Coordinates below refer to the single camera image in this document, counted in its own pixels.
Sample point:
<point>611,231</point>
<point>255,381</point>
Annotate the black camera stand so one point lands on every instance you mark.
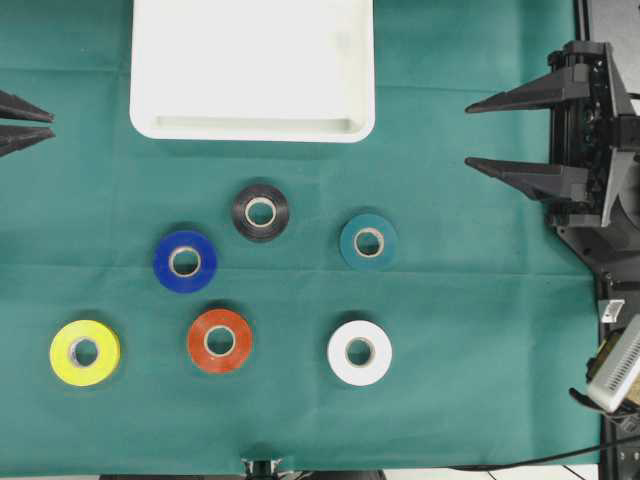
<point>262,469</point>

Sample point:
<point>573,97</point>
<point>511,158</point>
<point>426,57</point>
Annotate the blue tape roll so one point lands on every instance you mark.
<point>185,261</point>

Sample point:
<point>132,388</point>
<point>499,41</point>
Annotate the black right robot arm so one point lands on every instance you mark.
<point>611,250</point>

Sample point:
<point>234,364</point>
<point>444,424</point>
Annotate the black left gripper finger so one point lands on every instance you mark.
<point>16,108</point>
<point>14,138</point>

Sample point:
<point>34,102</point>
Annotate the white plastic case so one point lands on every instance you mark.
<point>291,71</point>

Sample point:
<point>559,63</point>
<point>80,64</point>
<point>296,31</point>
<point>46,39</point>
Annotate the black tape roll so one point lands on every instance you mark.
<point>260,212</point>

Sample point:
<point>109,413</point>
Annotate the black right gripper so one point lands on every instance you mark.
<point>595,132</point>

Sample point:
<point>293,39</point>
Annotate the white perforated box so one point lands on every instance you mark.
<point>614,379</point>

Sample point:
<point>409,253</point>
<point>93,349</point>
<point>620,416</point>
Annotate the red tape roll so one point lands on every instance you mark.
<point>219,341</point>

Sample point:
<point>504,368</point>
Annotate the teal tape roll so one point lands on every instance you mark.
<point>368,242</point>

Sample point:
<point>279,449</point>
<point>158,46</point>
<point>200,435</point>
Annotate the white tape roll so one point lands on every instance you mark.
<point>359,353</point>

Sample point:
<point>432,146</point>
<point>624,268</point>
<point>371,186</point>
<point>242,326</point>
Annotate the yellow tape roll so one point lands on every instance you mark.
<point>84,353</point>

